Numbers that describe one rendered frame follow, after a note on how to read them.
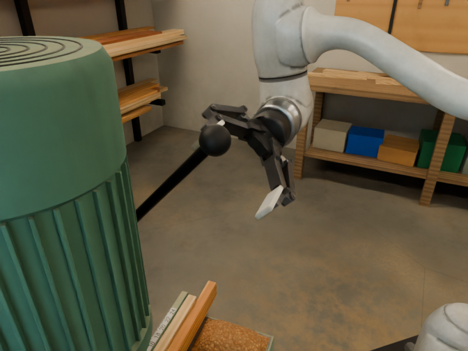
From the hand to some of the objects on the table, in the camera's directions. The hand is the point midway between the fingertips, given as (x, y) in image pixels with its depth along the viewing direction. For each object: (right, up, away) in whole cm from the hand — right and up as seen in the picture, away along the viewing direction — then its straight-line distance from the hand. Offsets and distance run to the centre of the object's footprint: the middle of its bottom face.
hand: (234, 175), depth 52 cm
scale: (-21, -38, +2) cm, 44 cm away
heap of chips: (-1, -34, +21) cm, 40 cm away
